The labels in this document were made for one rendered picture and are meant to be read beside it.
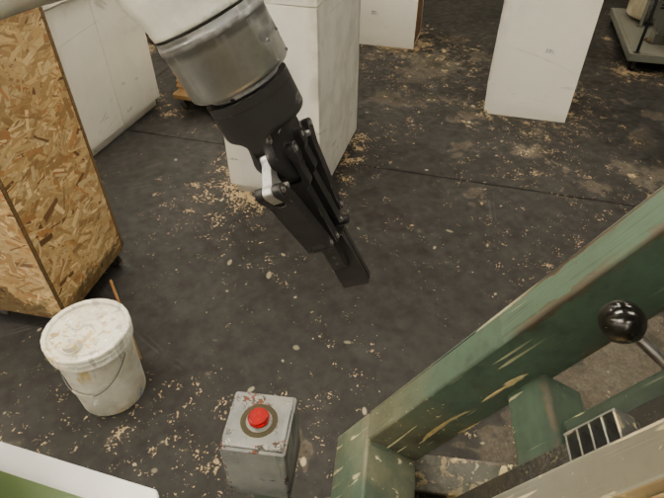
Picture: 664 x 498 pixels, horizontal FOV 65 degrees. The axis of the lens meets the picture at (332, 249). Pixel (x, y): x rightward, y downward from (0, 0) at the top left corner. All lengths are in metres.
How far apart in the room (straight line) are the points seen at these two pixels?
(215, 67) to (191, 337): 2.04
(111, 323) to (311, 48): 1.50
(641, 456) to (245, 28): 0.51
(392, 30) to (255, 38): 4.90
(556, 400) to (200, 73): 0.63
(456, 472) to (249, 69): 0.90
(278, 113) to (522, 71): 3.69
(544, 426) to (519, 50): 3.43
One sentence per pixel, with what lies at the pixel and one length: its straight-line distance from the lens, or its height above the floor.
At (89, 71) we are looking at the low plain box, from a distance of 3.72.
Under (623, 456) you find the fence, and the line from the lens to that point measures 0.60.
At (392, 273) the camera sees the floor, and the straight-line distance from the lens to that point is 2.61.
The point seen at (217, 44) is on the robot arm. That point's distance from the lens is 0.41.
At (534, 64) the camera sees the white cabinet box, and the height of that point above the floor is 0.40.
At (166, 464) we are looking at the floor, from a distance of 2.08.
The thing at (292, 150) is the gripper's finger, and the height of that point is 1.56.
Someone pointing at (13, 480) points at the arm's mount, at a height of 0.82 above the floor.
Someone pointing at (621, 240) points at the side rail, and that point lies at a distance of 0.71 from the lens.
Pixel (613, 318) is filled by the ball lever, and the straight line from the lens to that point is 0.50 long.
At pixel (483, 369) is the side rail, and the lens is 0.82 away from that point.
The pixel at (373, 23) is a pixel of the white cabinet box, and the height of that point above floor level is 0.20.
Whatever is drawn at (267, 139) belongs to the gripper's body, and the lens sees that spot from 0.44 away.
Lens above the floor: 1.78
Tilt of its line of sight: 41 degrees down
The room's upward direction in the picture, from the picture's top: straight up
